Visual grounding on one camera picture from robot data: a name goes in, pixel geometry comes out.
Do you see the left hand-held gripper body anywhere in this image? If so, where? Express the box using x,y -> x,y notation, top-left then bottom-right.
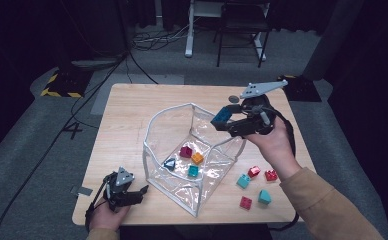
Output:
102,166 -> 140,212

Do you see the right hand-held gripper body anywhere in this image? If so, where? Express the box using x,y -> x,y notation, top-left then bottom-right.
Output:
229,78 -> 289,138

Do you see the blue toy brick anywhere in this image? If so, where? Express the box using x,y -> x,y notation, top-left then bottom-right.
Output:
211,106 -> 234,125

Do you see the navy toy block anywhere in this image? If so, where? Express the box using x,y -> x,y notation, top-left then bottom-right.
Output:
162,157 -> 177,172

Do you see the maroon toy block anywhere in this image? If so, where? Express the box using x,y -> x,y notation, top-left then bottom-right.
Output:
179,145 -> 194,159

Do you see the shiny red toy block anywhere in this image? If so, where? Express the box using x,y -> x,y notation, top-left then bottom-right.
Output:
247,165 -> 262,179
264,169 -> 279,182

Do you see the clear plastic bag white trim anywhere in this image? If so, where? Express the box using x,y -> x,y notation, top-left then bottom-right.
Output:
142,102 -> 247,218

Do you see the person's left hand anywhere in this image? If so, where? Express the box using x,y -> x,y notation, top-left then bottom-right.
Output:
88,199 -> 132,232

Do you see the person's right hand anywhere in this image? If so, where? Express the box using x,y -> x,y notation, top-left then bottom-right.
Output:
244,117 -> 304,182

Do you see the grey tape piece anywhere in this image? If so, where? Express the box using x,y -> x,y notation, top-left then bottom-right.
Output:
70,185 -> 94,197

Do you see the black yellow striped stand base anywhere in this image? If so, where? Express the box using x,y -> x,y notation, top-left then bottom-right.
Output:
276,74 -> 322,103
40,68 -> 93,99

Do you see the teal rounded toy block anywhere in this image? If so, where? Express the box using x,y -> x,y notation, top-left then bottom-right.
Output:
257,189 -> 272,206

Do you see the red square toy brick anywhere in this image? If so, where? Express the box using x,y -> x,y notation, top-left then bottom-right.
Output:
239,195 -> 254,211

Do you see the black chair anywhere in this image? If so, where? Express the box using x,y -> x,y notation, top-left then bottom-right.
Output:
213,0 -> 272,69

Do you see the grey curtain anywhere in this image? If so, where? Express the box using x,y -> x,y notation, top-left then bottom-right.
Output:
301,0 -> 365,81

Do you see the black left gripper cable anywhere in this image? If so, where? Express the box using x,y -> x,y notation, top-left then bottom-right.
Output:
84,174 -> 111,233

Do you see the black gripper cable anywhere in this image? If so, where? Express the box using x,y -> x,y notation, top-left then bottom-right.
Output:
265,104 -> 300,233
84,174 -> 111,233

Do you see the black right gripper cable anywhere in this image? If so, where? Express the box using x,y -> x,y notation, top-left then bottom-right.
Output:
265,104 -> 300,233

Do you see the white desk frame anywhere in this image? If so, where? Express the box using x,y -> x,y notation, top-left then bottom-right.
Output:
184,0 -> 270,63

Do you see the long black floor cable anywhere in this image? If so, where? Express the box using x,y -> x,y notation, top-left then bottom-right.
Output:
0,53 -> 130,240

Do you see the tangle of floor cables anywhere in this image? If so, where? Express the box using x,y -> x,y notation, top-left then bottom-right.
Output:
130,23 -> 191,53

